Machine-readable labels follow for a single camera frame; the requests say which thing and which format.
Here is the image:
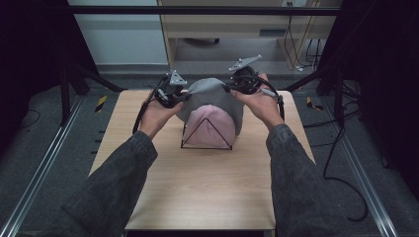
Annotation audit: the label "black horizontal frame bar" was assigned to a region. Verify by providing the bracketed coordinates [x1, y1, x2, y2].
[67, 5, 342, 17]

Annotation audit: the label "aluminium floor rail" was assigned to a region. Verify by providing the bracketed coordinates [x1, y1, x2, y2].
[320, 98, 400, 237]
[0, 97, 85, 237]

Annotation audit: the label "thin black floor cable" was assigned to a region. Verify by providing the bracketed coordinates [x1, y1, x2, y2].
[19, 109, 42, 130]

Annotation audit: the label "dark object under desk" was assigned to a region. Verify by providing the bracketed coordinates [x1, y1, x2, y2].
[183, 38, 220, 46]

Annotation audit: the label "long black floor cable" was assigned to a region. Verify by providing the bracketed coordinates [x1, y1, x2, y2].
[302, 108, 370, 222]

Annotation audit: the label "black hanging cables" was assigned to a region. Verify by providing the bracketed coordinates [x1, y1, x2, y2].
[284, 1, 322, 72]

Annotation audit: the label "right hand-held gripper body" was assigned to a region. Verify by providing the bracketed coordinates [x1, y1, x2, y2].
[227, 54, 264, 97]

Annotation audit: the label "black curtain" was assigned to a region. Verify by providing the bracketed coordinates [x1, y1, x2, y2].
[317, 0, 419, 200]
[0, 0, 100, 152]

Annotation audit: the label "grey beanie hat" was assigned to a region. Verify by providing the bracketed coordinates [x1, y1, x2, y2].
[176, 77, 245, 136]

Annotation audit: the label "person's left hand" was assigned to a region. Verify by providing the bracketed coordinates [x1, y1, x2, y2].
[139, 98, 185, 140]

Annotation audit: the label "pink beanie hat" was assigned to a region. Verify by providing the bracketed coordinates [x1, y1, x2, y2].
[182, 104, 237, 149]

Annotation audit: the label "yellow-handled tool on floor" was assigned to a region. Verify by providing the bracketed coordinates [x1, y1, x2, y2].
[94, 95, 109, 114]

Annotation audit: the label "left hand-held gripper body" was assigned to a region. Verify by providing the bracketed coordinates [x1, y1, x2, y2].
[152, 69, 191, 110]

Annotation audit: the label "right hand-held gripper cable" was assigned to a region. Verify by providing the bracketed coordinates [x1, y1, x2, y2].
[236, 74, 287, 121]

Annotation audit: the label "yellow black hazard tape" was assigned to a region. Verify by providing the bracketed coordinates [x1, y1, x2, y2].
[305, 96, 325, 112]

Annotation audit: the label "black metal stand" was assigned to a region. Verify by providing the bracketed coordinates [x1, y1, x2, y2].
[281, 65, 346, 127]
[58, 62, 124, 126]

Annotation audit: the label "person's right hand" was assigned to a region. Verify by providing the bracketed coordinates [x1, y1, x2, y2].
[229, 72, 286, 132]

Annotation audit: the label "white cabinet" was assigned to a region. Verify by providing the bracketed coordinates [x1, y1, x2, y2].
[67, 0, 170, 66]

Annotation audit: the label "black wire triangle rack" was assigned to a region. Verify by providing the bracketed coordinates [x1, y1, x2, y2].
[180, 118, 234, 151]

